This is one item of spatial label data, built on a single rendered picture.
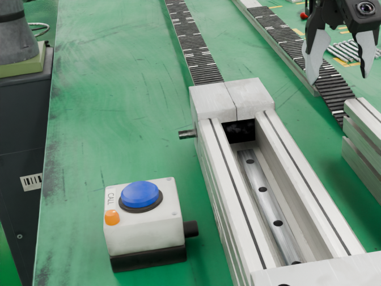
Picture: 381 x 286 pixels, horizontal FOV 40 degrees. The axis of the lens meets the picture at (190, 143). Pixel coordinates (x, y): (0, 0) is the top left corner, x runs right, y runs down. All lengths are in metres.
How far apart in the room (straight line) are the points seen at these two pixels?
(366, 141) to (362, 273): 0.30
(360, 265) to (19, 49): 0.95
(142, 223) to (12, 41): 0.73
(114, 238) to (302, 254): 0.19
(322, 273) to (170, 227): 0.21
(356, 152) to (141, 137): 0.33
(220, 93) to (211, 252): 0.23
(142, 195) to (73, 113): 0.42
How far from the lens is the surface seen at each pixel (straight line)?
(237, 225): 0.47
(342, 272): 0.37
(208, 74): 0.93
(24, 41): 1.21
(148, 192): 0.54
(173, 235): 0.54
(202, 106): 0.66
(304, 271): 0.36
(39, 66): 1.18
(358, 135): 0.67
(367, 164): 0.66
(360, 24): 0.73
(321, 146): 0.76
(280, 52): 1.09
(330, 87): 0.87
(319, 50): 0.82
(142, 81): 1.03
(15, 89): 1.18
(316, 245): 0.48
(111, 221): 0.53
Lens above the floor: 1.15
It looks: 29 degrees down
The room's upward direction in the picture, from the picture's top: 6 degrees counter-clockwise
